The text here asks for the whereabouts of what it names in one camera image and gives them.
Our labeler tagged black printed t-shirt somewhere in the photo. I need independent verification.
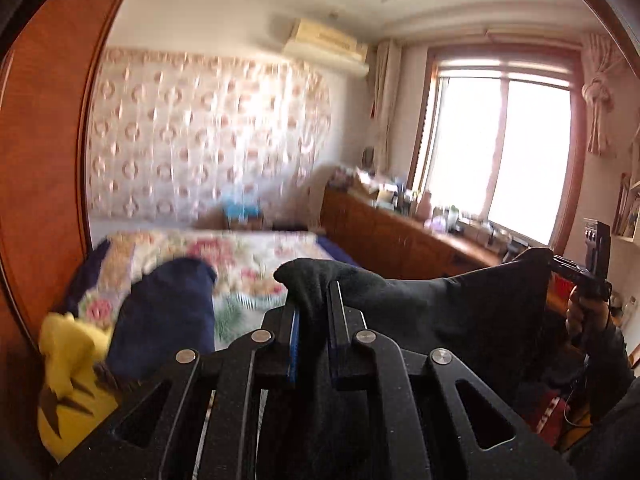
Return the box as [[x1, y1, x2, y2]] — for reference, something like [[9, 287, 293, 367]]
[[271, 246, 557, 480]]

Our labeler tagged folded navy blue blanket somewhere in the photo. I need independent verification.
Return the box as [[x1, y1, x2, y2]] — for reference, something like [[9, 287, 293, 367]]
[[104, 257, 217, 382]]

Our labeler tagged circle patterned sheer curtain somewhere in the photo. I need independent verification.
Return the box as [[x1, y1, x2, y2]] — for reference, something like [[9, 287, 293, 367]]
[[87, 47, 331, 223]]

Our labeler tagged white wall air conditioner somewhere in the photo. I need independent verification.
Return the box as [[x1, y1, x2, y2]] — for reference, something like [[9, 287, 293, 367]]
[[282, 18, 369, 78]]

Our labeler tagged floral quilt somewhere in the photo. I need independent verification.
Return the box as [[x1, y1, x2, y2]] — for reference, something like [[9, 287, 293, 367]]
[[64, 228, 359, 351]]

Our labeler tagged pink thermos jug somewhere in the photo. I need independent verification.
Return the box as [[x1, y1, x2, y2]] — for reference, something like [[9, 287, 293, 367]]
[[416, 191, 432, 222]]

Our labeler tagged long wooden side cabinet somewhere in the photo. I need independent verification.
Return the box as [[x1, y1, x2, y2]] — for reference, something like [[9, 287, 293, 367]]
[[319, 186, 572, 311]]

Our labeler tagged box with blue cloth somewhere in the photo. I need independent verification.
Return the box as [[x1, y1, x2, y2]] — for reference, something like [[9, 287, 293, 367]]
[[222, 198, 264, 231]]

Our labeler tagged red bag beside bed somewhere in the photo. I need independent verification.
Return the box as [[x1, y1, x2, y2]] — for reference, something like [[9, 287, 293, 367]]
[[522, 390, 567, 446]]

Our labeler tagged person right hand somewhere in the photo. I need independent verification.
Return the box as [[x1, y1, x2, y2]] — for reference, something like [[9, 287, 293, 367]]
[[565, 287, 610, 337]]

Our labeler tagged beige window side curtain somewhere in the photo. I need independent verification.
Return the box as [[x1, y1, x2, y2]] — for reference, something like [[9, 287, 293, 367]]
[[370, 39, 402, 174]]

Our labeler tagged window with wooden frame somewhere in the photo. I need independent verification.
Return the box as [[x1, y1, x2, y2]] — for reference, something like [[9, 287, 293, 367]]
[[409, 44, 586, 254]]

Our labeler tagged yellow plush toy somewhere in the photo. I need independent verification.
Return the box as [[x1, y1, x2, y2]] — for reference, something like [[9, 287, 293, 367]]
[[37, 313, 118, 462]]

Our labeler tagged cardboard box on cabinet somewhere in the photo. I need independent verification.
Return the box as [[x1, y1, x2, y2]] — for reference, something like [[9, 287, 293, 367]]
[[348, 169, 380, 202]]

